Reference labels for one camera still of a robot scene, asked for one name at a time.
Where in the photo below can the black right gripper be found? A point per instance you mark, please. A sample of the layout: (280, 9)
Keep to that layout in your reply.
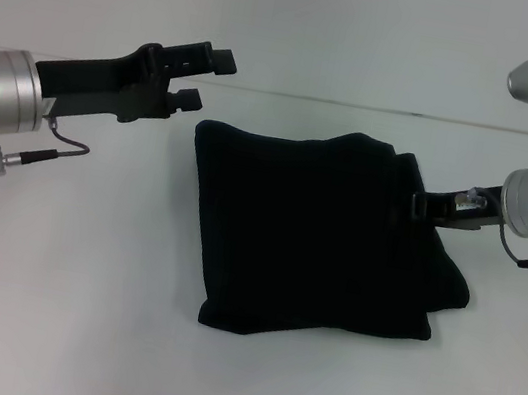
(464, 211)

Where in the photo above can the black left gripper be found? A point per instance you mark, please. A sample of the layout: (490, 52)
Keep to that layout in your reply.
(106, 82)

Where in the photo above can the black t-shirt with white print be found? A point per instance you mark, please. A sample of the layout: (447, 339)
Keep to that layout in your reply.
(317, 242)

